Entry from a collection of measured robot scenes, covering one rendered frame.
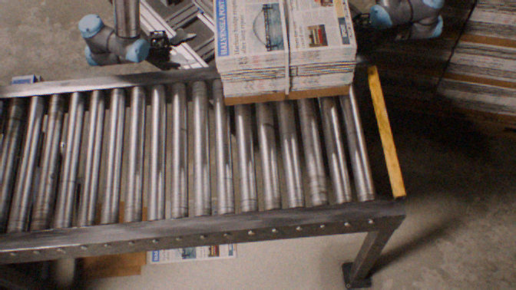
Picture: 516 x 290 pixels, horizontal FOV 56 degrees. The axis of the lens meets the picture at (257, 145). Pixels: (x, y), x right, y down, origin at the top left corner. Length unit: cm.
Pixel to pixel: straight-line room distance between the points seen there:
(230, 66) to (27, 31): 194
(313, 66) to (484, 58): 87
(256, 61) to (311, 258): 106
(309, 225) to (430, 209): 103
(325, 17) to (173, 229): 70
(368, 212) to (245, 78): 49
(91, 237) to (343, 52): 83
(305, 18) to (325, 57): 13
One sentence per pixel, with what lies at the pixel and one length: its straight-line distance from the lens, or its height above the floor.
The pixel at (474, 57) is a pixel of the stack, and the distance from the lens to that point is 202.
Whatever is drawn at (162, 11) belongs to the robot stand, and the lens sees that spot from 259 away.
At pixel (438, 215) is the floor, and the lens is 225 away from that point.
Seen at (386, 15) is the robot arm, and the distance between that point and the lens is 152.
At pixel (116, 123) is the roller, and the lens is 152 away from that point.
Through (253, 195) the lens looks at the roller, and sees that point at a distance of 134.
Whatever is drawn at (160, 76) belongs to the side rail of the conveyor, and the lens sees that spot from 158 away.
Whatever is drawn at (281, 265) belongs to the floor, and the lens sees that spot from 209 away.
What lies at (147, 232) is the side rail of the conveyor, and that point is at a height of 80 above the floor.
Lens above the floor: 203
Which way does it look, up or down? 62 degrees down
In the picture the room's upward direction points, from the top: 7 degrees counter-clockwise
